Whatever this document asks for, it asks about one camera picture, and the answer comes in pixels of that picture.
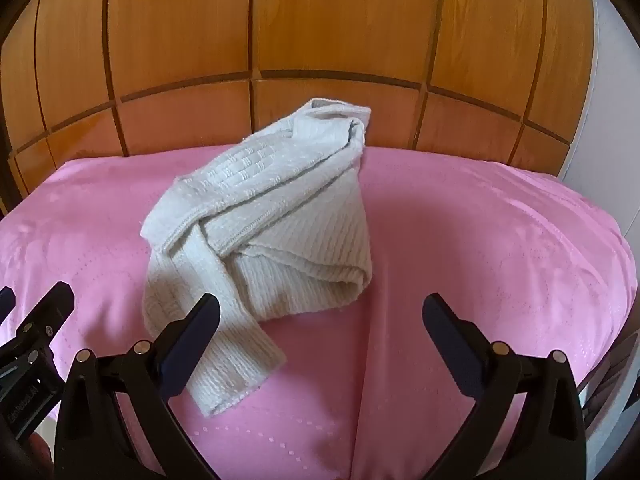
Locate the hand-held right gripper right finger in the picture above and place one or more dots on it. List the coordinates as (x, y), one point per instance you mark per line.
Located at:
(450, 345)

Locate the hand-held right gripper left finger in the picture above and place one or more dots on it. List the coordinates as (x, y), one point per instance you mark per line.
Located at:
(191, 349)

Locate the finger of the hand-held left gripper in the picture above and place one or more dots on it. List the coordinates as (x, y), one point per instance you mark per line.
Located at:
(50, 310)
(5, 301)

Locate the white knit sweater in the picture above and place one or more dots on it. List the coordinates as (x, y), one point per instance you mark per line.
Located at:
(280, 200)

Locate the pink bed sheet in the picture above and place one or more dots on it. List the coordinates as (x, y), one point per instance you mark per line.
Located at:
(475, 240)

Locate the wooden headboard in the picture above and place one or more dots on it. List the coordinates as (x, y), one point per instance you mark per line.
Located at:
(320, 25)

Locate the brown bed frame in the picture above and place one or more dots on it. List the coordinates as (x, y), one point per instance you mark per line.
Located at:
(607, 385)

